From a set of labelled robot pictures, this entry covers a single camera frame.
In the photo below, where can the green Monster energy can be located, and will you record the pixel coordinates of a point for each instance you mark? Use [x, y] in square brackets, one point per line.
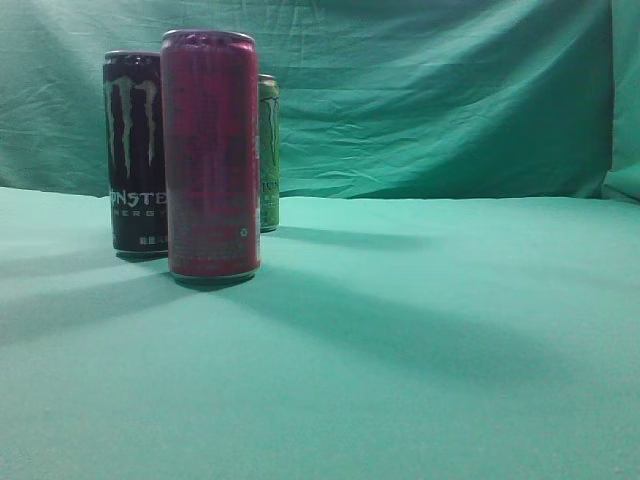
[269, 136]

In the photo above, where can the pink energy drink can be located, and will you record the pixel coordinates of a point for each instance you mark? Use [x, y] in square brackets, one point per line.
[210, 128]

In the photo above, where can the black Monster energy can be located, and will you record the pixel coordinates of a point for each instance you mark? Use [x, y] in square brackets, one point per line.
[136, 167]

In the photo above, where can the green backdrop cloth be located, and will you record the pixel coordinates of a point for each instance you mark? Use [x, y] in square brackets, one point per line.
[379, 99]

